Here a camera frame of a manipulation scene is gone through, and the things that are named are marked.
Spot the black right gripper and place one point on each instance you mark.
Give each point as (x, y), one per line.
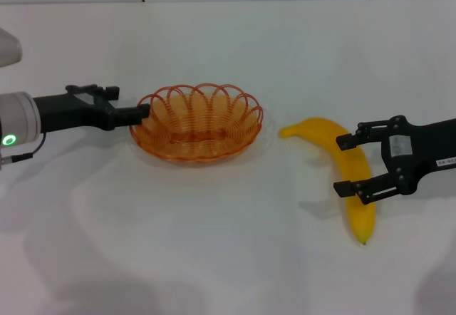
(427, 144)

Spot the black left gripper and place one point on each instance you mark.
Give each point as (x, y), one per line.
(71, 113)

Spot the yellow banana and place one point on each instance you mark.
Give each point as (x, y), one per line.
(356, 165)

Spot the orange woven plastic basket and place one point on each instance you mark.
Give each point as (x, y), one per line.
(199, 140)

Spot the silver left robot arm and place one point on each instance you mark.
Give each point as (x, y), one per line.
(18, 115)

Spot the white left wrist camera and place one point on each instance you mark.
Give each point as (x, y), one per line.
(9, 49)

